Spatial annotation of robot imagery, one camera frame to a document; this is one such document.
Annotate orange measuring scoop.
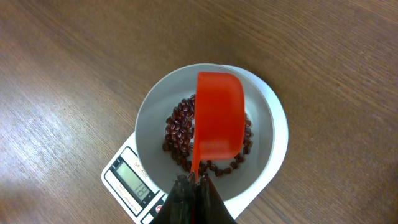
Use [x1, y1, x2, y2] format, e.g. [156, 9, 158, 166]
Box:
[191, 72, 245, 182]

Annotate white round bowl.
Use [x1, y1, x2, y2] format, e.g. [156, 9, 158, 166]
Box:
[135, 63, 274, 201]

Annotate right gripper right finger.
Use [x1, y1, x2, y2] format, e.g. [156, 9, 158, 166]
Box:
[194, 175, 236, 224]

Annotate red beans in bowl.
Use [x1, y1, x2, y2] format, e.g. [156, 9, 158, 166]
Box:
[162, 95, 253, 177]

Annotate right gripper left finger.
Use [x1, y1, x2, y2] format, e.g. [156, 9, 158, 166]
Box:
[150, 174, 195, 224]

